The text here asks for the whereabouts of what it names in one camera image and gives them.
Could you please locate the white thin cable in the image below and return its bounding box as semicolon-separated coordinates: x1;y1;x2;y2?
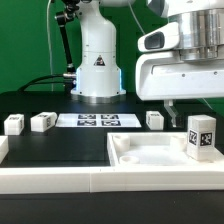
46;0;56;92

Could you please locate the white sheet with fiducial markers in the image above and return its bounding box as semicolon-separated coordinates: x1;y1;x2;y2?
56;113;141;128

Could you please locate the white square table top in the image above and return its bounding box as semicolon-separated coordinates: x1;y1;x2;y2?
107;132;224;166

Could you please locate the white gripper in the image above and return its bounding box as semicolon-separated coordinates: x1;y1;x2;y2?
135;49;224;128

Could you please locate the white workspace frame wall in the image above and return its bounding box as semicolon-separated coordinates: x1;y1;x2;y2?
0;136;224;194

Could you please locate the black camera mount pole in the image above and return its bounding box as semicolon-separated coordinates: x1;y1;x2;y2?
54;0;81;79

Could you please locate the black cable bundle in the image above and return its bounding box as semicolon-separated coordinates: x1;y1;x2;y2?
16;73;77;92

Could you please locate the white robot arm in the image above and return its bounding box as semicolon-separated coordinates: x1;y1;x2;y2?
66;0;224;127

